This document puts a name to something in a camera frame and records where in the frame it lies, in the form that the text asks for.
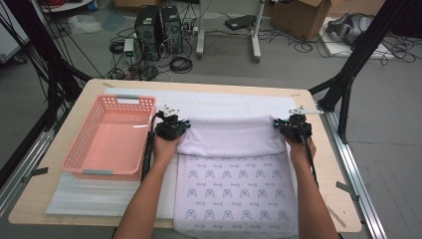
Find wooden stick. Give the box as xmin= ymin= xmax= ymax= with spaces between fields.
xmin=327 ymin=207 xmax=347 ymax=228

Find tangle of black cables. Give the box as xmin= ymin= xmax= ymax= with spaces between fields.
xmin=258 ymin=24 xmax=419 ymax=68

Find black computer tower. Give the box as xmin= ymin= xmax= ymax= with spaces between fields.
xmin=160 ymin=5 xmax=184 ymax=54
xmin=133 ymin=4 xmax=163 ymax=63

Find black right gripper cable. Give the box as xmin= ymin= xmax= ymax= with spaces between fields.
xmin=298 ymin=122 xmax=319 ymax=188

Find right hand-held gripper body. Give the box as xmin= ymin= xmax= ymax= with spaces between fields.
xmin=278 ymin=105 xmax=324 ymax=144

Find coiled black cable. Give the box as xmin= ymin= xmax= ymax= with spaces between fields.
xmin=169 ymin=56 xmax=194 ymax=75

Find round white table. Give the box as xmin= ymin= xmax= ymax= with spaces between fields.
xmin=39 ymin=0 xmax=95 ymax=14

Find white metal stand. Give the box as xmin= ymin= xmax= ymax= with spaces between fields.
xmin=195 ymin=0 xmax=267 ymax=64

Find aluminium rail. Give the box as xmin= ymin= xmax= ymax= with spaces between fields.
xmin=0 ymin=109 xmax=68 ymax=217
xmin=316 ymin=103 xmax=389 ymax=239

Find pink plastic basket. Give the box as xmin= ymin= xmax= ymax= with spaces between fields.
xmin=60 ymin=94 xmax=157 ymax=182

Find white cabinet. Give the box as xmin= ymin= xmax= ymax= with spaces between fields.
xmin=0 ymin=0 xmax=31 ymax=64

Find white foam grid mat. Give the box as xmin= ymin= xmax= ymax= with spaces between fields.
xmin=45 ymin=87 xmax=331 ymax=225

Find grey headset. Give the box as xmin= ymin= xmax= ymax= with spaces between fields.
xmin=326 ymin=12 xmax=374 ymax=46

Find large cardboard box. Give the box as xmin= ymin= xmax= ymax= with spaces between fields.
xmin=270 ymin=0 xmax=332 ymax=43

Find flat black device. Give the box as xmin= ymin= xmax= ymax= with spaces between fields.
xmin=224 ymin=14 xmax=257 ymax=32

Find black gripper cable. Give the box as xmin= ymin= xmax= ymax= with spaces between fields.
xmin=298 ymin=122 xmax=319 ymax=188
xmin=140 ymin=111 xmax=165 ymax=183

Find clear plastic bag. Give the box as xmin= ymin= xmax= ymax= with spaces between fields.
xmin=68 ymin=13 xmax=104 ymax=36

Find lilac printed towel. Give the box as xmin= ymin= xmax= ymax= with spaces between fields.
xmin=172 ymin=114 xmax=300 ymax=239

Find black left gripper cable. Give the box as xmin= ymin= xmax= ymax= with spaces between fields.
xmin=140 ymin=111 xmax=165 ymax=183

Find white floor board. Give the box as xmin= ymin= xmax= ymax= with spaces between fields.
xmin=319 ymin=16 xmax=396 ymax=61

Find blue-grey sheet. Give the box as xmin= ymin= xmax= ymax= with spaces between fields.
xmin=101 ymin=11 xmax=127 ymax=33

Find person's right hand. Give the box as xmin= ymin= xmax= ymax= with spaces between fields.
xmin=285 ymin=136 xmax=317 ymax=165

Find black metal frame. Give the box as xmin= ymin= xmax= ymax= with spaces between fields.
xmin=308 ymin=0 xmax=412 ymax=145
xmin=0 ymin=0 xmax=93 ymax=130

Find white power adapter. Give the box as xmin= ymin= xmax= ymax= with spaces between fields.
xmin=122 ymin=38 xmax=135 ymax=64

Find person's left hand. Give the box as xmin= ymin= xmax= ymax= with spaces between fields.
xmin=151 ymin=136 xmax=182 ymax=167

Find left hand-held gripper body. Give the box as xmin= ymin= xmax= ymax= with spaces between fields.
xmin=154 ymin=104 xmax=191 ymax=141

